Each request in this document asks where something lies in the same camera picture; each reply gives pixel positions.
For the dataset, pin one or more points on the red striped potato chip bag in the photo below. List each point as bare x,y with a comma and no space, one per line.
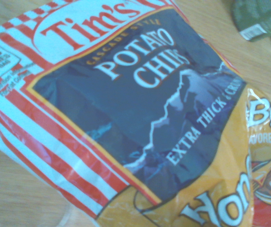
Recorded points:
126,113

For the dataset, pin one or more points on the large dark green powder tub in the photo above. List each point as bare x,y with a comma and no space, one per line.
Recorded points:
256,16

